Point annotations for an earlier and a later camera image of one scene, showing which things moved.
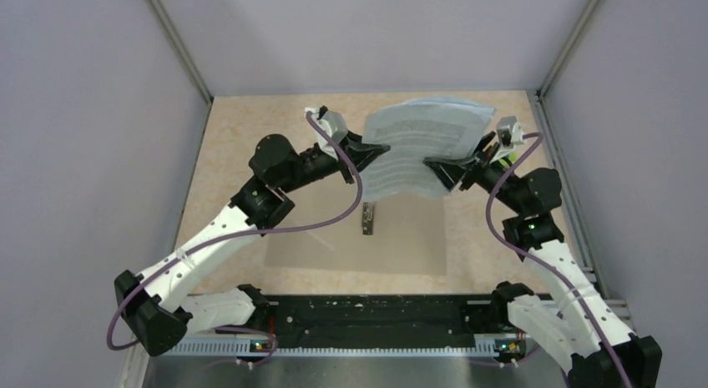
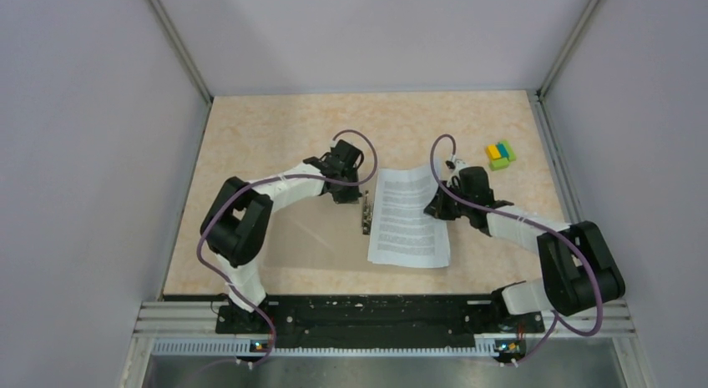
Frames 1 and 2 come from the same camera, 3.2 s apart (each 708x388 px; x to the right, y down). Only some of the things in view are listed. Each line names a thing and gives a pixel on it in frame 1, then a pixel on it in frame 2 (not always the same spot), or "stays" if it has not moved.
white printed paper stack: [425, 129] to [402, 233]
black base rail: [376, 321] stays
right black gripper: [482, 162] to [437, 208]
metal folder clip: [367, 218] stays
